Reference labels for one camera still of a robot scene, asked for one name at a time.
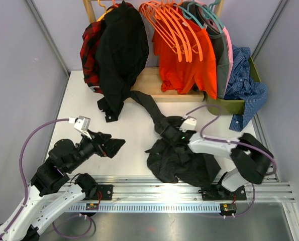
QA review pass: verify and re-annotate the wooden clothes rack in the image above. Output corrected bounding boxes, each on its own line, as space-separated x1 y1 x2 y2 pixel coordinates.
82 1 225 102

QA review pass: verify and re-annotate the grey t-shirt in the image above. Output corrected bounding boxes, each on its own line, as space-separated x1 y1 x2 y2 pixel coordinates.
187 1 230 98

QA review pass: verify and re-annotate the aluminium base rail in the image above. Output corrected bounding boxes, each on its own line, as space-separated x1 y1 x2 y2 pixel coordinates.
43 160 297 214

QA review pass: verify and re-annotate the green laundry basket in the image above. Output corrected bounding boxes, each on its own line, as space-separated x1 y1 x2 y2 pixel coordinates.
204 57 261 115

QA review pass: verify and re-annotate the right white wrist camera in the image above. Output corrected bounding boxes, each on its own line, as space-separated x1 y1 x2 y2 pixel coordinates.
179 116 197 132

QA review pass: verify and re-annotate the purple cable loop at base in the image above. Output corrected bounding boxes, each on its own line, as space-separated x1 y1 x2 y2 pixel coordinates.
51 213 97 238

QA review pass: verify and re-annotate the teal hanger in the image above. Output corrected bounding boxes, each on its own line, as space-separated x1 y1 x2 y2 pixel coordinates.
179 1 224 34

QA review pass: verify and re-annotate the blue checked shirt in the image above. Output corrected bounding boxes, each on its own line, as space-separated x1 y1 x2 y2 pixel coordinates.
224 45 268 132

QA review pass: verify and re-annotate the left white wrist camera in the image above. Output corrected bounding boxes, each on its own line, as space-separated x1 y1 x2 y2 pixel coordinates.
68 115 91 140

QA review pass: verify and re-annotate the orange hanger of blue shirt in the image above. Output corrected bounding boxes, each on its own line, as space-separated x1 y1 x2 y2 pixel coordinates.
139 1 182 61

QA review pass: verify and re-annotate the empty orange hanger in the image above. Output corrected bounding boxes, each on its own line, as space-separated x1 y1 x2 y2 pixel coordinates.
159 1 189 62
142 1 191 62

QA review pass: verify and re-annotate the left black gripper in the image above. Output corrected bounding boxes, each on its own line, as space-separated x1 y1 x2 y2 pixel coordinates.
66 129 126 172

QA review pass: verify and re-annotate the orange t-shirt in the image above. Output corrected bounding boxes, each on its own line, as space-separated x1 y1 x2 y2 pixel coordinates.
152 20 217 99

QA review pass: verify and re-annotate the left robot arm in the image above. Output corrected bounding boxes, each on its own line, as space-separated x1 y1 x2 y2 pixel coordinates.
0 132 126 240

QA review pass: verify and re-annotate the dark grey striped shirt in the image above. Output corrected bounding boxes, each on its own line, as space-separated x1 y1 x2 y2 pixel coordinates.
130 91 221 189

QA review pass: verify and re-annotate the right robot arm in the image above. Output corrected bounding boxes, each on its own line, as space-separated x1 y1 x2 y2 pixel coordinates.
158 124 274 200

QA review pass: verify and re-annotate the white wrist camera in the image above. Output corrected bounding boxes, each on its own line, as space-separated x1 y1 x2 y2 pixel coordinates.
179 116 197 132
68 115 91 140

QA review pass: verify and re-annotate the pink hanger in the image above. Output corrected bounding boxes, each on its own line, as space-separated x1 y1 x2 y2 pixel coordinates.
207 26 234 86

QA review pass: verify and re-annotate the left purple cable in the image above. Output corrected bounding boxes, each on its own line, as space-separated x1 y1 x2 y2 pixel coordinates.
0 117 71 240

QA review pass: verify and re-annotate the yellow hanger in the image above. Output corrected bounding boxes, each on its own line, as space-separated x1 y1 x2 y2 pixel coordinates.
97 0 113 22

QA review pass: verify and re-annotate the red black plaid shirt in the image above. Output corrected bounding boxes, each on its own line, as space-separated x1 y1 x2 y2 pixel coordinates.
80 20 106 93

